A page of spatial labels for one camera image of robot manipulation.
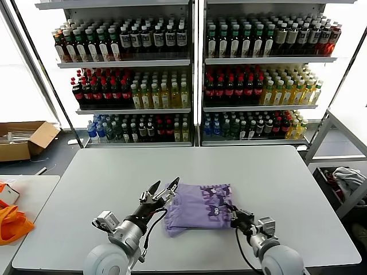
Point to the small white floor object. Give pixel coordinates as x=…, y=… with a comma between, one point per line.
x=73, y=141

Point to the black plastic crate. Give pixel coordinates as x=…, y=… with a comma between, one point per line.
x=324, y=190

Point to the cola bottle red cap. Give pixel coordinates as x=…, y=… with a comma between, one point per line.
x=86, y=96
x=78, y=96
x=106, y=96
x=229, y=93
x=258, y=92
x=116, y=96
x=210, y=93
x=125, y=96
x=96, y=96
x=239, y=93
x=249, y=92
x=219, y=93

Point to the clear plastic packaging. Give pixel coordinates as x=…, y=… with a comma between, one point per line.
x=17, y=137

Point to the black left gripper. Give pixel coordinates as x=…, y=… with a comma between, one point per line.
x=147, y=212

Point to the red cloth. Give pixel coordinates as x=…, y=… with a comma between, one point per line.
x=339, y=192

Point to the dark bottle beige label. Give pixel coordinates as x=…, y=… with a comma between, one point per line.
x=281, y=38
x=292, y=38

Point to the orange cloth bag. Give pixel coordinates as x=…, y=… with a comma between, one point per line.
x=11, y=226

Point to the small dark bottle white cap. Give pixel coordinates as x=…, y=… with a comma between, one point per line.
x=142, y=133
x=150, y=133
x=134, y=134
x=259, y=129
x=242, y=131
x=125, y=134
x=251, y=131
x=268, y=129

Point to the white floor strip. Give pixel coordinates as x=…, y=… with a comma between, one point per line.
x=42, y=170

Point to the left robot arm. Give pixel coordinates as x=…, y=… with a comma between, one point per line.
x=129, y=235

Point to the brown cardboard box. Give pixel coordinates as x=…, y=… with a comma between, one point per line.
x=17, y=150

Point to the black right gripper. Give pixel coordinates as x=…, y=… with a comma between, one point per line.
x=243, y=220

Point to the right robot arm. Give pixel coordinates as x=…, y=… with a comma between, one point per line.
x=275, y=257

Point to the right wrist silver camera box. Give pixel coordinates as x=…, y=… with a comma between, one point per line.
x=267, y=227

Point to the small blue drink bottle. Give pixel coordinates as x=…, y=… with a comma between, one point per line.
x=207, y=131
x=91, y=133
x=216, y=131
x=100, y=134

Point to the amber tea bottle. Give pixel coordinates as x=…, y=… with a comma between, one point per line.
x=59, y=51

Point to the red drink bottle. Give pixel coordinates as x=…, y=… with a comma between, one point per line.
x=334, y=40

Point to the grey crumpled cloth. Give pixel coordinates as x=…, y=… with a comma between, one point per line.
x=348, y=179

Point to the black diagonal pole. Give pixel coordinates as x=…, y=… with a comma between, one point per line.
x=41, y=66
x=338, y=86

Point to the small cola bottle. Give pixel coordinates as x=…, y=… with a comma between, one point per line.
x=284, y=129
x=168, y=132
x=275, y=129
x=160, y=132

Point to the small green clear bottle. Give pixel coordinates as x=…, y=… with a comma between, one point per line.
x=117, y=134
x=109, y=134
x=225, y=130
x=234, y=130

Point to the dark bottle white square label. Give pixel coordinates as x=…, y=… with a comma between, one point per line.
x=304, y=38
x=145, y=41
x=324, y=38
x=169, y=40
x=135, y=41
x=125, y=41
x=181, y=40
x=314, y=38
x=158, y=40

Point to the dark tea bottle green label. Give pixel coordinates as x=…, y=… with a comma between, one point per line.
x=103, y=50
x=115, y=50
x=246, y=46
x=269, y=46
x=223, y=46
x=92, y=50
x=211, y=46
x=80, y=50
x=69, y=50
x=234, y=46
x=258, y=46

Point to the white and orange box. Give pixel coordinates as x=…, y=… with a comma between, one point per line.
x=8, y=194

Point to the brown shoe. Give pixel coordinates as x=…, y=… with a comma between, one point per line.
x=359, y=233

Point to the purple t-shirt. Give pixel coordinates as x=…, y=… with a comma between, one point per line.
x=195, y=212

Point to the small yellow drink bottle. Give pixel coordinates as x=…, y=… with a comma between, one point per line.
x=293, y=130
x=185, y=134
x=177, y=134
x=302, y=129

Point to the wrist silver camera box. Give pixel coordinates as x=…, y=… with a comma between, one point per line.
x=108, y=220
x=267, y=227

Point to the grey metal rack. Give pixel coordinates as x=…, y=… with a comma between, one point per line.
x=352, y=200

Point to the grey metal drinks shelf unit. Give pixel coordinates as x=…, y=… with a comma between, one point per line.
x=126, y=63
x=269, y=60

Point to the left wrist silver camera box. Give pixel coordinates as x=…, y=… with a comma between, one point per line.
x=108, y=220

